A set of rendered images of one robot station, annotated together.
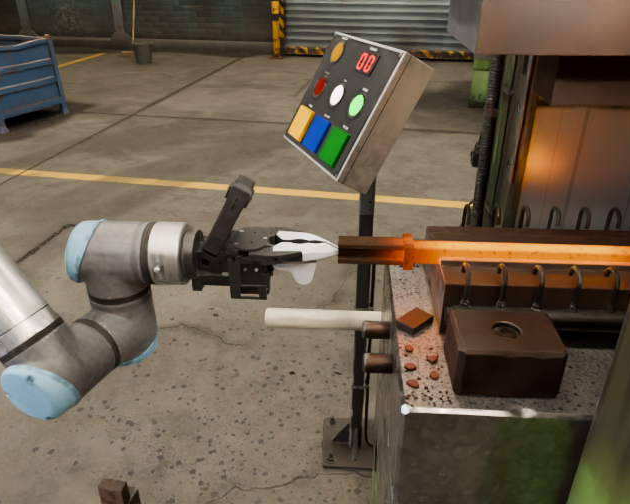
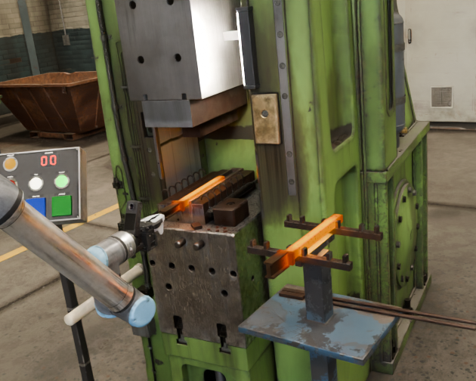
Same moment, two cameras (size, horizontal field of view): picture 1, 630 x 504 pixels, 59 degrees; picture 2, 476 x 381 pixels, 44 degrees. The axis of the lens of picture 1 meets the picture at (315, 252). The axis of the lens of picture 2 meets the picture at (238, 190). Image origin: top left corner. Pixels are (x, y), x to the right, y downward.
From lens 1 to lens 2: 1.65 m
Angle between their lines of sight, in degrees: 60
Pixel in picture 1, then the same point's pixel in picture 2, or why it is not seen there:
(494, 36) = (195, 121)
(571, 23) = (205, 113)
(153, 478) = not seen: outside the picture
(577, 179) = (176, 168)
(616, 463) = (276, 212)
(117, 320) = not seen: hidden behind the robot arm
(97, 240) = (106, 249)
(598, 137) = (176, 151)
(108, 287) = (116, 269)
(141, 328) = not seen: hidden behind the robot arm
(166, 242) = (127, 236)
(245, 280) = (149, 240)
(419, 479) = (240, 261)
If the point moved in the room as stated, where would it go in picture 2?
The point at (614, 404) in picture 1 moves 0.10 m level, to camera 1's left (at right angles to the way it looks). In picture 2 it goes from (267, 199) to (257, 209)
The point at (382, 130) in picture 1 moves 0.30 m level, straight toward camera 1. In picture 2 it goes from (83, 187) to (144, 192)
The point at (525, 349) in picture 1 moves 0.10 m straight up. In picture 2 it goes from (240, 202) to (238, 175)
